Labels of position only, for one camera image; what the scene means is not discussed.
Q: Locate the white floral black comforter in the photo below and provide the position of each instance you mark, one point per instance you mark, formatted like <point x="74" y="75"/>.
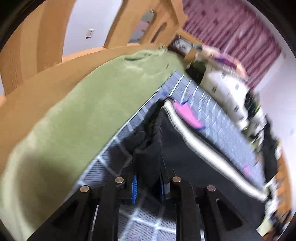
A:
<point x="237" y="100"/>

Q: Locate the black clothing pile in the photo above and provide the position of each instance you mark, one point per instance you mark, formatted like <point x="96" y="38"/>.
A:
<point x="270" y="163"/>

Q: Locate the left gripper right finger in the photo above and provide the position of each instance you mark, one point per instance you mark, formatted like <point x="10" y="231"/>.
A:
<point x="203" y="213"/>

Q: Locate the wooden bed frame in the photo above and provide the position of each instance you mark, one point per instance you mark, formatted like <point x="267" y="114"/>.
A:
<point x="36" y="75"/>

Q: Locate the black pants with white stripe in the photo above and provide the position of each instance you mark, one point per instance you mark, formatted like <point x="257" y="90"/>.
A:
<point x="163" y="137"/>

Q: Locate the white wall socket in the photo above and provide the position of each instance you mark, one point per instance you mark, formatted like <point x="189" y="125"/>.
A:
<point x="89" y="33"/>

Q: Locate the green fleece blanket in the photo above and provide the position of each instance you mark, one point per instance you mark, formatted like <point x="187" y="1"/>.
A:
<point x="44" y="165"/>

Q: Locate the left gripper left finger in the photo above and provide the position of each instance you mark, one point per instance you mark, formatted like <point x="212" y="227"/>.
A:
<point x="90" y="213"/>

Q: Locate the maroon patterned curtain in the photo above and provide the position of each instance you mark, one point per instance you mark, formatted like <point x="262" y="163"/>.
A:
<point x="235" y="29"/>

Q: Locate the colourful patterned pillow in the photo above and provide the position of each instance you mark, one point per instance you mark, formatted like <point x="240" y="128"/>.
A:
<point x="223" y="60"/>

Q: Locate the grey checked star bedsheet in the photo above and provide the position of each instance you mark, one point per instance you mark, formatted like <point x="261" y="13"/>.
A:
<point x="111" y="155"/>

